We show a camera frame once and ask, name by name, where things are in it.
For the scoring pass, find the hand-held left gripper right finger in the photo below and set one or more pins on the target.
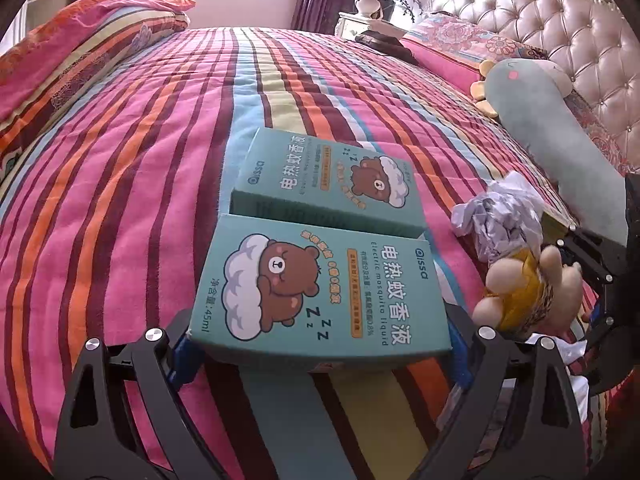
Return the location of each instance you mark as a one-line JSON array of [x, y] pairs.
[[460, 355]]

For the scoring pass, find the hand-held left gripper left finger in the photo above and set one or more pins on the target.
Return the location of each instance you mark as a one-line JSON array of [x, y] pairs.
[[182, 360]]

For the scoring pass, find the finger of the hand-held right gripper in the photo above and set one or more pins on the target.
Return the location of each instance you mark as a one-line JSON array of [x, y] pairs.
[[620, 340], [600, 257]]

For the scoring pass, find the beige bear plush toy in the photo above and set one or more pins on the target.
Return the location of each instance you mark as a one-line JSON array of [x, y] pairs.
[[520, 285]]

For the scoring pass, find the teal bear print box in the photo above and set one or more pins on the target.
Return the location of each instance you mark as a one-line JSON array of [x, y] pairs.
[[300, 285]]

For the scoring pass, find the white crumpled sheet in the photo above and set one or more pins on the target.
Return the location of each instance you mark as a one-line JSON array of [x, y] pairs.
[[565, 360]]

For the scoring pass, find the pink floral pillow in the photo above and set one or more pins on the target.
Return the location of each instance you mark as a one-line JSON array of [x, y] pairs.
[[610, 145], [460, 42]]

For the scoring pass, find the crumpled white paper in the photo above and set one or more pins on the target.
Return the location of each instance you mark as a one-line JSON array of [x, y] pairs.
[[505, 215]]

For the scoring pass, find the long teal plush toy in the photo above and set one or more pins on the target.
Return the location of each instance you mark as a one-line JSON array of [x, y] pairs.
[[550, 135]]

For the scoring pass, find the striped bedspread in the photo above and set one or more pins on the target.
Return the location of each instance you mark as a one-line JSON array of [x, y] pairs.
[[125, 185]]

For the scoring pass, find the tufted headboard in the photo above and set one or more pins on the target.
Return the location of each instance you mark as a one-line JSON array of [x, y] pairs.
[[575, 10]]

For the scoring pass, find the dark flat object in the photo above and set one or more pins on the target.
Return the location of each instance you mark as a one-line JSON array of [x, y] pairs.
[[385, 42]]

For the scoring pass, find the folded colourful quilt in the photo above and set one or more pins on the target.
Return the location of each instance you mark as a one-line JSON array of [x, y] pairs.
[[75, 50]]

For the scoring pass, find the white vase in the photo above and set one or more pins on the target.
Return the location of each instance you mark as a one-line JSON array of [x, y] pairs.
[[367, 5]]

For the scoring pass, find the white nightstand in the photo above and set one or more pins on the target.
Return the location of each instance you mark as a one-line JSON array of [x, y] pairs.
[[350, 25]]

